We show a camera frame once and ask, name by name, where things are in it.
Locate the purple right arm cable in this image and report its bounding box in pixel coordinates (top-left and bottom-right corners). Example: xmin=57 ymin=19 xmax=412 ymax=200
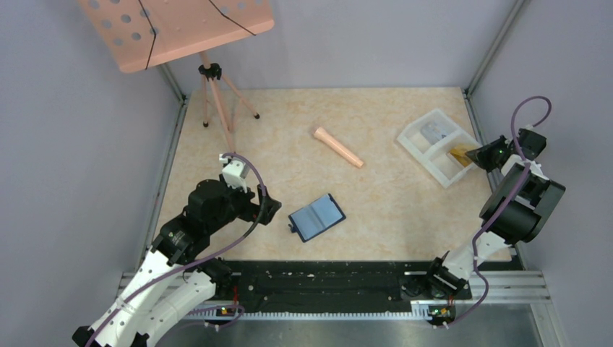
xmin=447 ymin=95 xmax=552 ymax=329

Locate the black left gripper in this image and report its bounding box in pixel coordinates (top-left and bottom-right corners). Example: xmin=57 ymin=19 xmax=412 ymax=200
xmin=207 ymin=173 xmax=281 ymax=233

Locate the pink music stand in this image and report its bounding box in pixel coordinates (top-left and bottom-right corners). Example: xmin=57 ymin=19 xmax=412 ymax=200
xmin=79 ymin=0 xmax=275 ymax=151

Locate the white plastic divided tray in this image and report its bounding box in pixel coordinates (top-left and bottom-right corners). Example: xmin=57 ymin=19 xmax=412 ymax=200
xmin=396 ymin=108 xmax=481 ymax=188

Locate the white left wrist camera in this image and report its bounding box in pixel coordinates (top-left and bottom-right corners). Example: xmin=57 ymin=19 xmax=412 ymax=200
xmin=219 ymin=154 xmax=249 ymax=193

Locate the blue card holder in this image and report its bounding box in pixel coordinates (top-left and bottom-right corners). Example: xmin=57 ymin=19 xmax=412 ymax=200
xmin=288 ymin=194 xmax=346 ymax=243

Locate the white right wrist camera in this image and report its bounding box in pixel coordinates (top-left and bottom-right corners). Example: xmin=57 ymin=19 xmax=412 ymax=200
xmin=518 ymin=124 xmax=534 ymax=137

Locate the pink tapered stick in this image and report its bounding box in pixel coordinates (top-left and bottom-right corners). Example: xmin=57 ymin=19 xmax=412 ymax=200
xmin=313 ymin=127 xmax=364 ymax=168

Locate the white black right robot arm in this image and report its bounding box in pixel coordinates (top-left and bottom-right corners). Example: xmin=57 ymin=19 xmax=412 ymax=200
xmin=401 ymin=128 xmax=566 ymax=299

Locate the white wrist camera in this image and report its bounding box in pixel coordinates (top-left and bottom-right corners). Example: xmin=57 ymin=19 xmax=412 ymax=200
xmin=518 ymin=124 xmax=534 ymax=137
xmin=219 ymin=154 xmax=249 ymax=193

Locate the silver card in tray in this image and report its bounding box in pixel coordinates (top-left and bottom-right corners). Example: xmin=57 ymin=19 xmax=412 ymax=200
xmin=420 ymin=121 xmax=450 ymax=145

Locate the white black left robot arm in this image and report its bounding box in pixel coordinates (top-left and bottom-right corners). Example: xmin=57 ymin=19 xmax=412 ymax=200
xmin=72 ymin=178 xmax=282 ymax=346

